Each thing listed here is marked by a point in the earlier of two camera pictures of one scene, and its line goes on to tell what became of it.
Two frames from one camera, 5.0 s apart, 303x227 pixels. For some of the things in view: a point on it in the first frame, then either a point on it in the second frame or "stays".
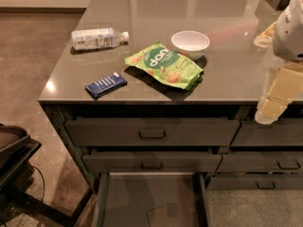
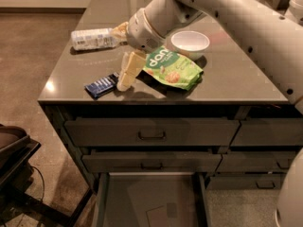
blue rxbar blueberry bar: x=106 y=84 stays
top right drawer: x=287 y=132 stays
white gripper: x=289 y=40 -> x=141 y=33
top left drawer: x=151 y=131 stays
